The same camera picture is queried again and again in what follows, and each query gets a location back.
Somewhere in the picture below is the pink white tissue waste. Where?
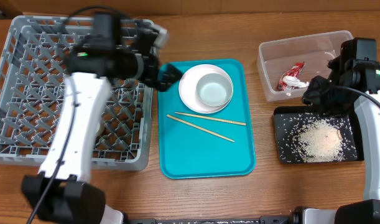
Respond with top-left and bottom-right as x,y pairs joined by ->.
283,76 -> 309,88

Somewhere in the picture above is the red white wrapper waste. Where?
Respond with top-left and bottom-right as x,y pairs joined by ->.
276,62 -> 308,91

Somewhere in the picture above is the grey white bowl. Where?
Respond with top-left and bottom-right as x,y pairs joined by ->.
196,73 -> 234,107

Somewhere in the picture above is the small pink bowl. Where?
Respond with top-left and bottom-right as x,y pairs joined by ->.
151,24 -> 169,48

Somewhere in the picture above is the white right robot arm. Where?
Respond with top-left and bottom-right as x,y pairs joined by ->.
291,37 -> 380,223

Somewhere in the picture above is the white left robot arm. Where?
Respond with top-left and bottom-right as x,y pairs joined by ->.
21,7 -> 182,223

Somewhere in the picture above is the clear plastic waste bin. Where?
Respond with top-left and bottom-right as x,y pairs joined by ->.
257,30 -> 353,101

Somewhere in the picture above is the grey plastic dishwasher rack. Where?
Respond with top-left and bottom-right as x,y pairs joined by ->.
0,16 -> 153,170

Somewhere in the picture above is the black tray with rice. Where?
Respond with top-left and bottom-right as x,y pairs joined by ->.
272,106 -> 364,164

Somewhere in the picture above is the large white pink plate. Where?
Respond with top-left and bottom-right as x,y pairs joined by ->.
178,64 -> 231,114

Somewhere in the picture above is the wooden chopstick left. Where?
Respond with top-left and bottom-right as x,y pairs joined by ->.
167,114 -> 235,142

